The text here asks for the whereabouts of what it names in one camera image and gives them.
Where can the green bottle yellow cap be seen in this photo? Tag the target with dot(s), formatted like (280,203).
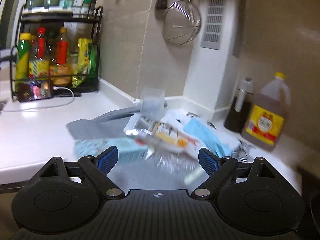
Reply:
(22,60)

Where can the silver foil wrapper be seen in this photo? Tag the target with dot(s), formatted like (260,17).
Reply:
(136,127)

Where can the dark green bottle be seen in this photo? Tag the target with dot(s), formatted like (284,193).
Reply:
(51,42)

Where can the clear plastic wrap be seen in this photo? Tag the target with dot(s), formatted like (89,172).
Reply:
(172,161)

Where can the green snack bag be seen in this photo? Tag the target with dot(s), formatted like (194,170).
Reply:
(93,60)

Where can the green-lid spice jar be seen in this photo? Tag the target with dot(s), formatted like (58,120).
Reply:
(88,7)

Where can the white cup tray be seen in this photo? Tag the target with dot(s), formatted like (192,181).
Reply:
(47,10)

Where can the dark sauce dispenser bottle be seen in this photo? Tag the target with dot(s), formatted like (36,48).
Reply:
(237,115)

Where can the grey vent grille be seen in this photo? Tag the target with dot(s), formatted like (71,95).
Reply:
(213,17)

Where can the grey fabric mat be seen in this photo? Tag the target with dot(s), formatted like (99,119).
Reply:
(82,130)

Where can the metal mesh strainer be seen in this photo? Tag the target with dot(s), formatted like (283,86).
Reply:
(181,22)

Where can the yellow snack bag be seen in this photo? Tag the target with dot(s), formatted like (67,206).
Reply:
(83,55)

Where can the clear plastic cup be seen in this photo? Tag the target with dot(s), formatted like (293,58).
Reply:
(152,102)

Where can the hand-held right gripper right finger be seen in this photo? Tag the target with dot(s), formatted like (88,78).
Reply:
(207,161)

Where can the yellow-cap cooking wine jug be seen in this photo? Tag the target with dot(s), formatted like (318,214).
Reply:
(266,120)

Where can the blue face mask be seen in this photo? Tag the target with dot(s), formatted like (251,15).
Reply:
(202,132)

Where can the black smartphone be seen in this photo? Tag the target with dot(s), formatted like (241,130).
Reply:
(35,91)

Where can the yellow white food packet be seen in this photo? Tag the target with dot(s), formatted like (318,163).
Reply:
(167,136)

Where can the pale green paper strip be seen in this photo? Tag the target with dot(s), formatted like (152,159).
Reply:
(193,176)

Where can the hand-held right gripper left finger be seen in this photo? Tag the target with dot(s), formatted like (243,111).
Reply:
(107,158)

